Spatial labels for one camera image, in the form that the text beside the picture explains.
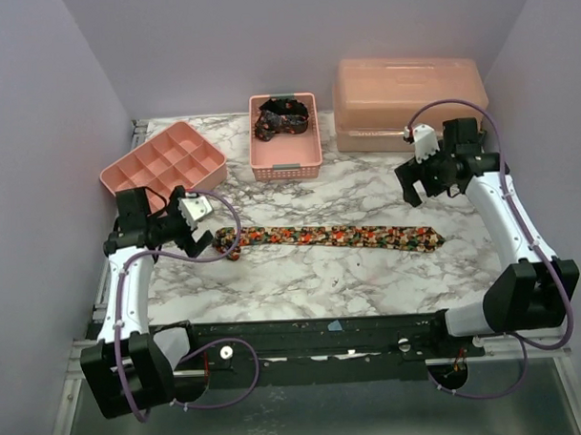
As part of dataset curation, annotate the colourful faces patterned tie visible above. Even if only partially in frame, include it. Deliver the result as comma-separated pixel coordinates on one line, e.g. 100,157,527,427
228,225,446,260

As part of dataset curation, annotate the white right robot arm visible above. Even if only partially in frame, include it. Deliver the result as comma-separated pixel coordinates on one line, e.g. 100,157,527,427
395,117,580,357

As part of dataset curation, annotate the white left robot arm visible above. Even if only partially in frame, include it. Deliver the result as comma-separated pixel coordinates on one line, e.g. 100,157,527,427
80,186,213,419

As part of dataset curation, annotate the pink divided organizer tray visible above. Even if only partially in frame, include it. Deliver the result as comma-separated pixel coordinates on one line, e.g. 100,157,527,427
100,121,228,210

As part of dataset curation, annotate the large pink storage box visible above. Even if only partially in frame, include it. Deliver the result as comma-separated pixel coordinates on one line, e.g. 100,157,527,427
333,57,488,153

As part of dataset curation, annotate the pink plastic basket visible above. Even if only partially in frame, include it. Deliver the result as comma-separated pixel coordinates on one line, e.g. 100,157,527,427
249,93,322,181

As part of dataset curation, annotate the dark floral tie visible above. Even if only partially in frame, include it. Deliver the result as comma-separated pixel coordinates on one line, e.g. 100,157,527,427
254,97,310,142

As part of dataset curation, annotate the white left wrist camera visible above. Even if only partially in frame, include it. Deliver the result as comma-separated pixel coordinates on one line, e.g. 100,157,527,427
174,186,214,231

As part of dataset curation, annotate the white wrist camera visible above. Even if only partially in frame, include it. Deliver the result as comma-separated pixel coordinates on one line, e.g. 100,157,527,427
174,186,214,231
404,124,440,163

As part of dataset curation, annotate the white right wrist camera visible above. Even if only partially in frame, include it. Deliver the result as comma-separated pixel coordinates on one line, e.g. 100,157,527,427
404,124,440,163

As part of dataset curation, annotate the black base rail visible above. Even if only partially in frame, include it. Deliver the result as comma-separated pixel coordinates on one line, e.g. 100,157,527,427
177,314,485,390

